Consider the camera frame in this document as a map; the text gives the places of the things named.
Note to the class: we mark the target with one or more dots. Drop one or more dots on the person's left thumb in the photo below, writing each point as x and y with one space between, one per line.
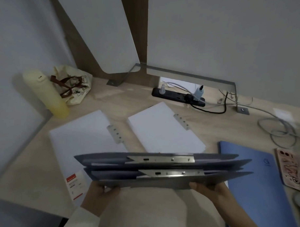
113 191

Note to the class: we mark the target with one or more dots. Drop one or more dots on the person's right thumb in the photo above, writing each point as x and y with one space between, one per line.
196 186

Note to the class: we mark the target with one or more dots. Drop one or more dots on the pale yellow bottle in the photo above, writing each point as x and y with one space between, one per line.
47 93

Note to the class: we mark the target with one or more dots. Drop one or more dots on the white partition panel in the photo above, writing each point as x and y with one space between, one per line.
105 32

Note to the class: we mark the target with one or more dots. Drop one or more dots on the white charger plug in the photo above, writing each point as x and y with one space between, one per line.
199 92

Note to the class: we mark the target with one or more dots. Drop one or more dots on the phone with pink patterned case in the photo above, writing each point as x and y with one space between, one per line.
289 169

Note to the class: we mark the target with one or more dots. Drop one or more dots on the blue folder with metal clip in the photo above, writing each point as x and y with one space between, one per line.
167 181
105 158

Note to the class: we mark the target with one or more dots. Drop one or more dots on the white paper ream, red label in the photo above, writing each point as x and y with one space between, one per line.
79 139

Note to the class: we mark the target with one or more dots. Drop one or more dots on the black power strip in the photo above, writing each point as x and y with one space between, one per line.
174 95

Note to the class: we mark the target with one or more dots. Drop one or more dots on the person's right hand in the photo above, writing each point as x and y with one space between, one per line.
214 193

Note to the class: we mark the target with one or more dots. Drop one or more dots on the person's right forearm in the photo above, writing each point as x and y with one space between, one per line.
235 212

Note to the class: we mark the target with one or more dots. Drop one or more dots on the plain white paper stack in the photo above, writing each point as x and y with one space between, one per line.
165 128

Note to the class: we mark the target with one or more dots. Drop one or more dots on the light blue closed folder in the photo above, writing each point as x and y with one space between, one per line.
258 186

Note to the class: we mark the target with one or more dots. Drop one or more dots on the small white plug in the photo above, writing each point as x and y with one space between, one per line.
162 90

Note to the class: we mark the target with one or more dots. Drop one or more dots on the silver metal binder strip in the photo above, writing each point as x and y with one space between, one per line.
115 134
182 121

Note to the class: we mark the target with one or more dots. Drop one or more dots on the person's left hand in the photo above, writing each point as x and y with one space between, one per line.
94 197

